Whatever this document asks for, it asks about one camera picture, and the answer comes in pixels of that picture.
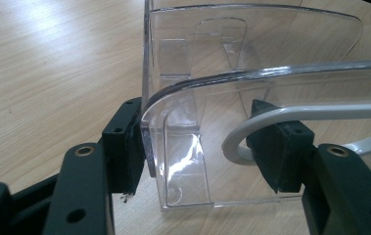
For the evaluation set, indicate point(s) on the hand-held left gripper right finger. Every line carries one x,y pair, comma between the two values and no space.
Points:
281,150

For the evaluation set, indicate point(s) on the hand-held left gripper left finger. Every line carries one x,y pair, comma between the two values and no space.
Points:
121,147

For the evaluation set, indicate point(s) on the clear acrylic organizer box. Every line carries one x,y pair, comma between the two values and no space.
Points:
271,49

